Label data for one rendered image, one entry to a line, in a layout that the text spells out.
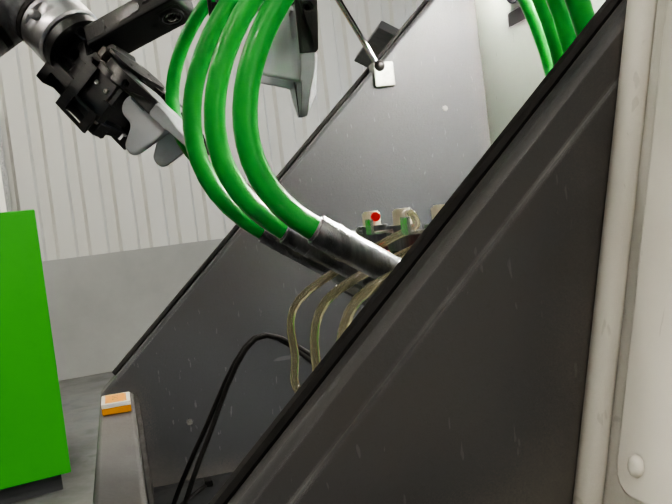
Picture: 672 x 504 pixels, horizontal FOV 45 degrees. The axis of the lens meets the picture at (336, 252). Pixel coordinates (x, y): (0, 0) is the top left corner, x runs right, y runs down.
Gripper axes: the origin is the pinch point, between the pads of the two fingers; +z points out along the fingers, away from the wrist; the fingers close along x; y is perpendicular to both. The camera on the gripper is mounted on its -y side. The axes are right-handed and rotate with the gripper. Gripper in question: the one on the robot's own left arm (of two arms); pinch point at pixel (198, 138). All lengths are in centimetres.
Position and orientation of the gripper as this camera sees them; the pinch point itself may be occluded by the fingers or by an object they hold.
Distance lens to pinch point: 81.8
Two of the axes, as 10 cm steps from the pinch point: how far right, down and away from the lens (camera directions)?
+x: -3.6, -1.3, -9.2
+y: -6.5, 7.5, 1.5
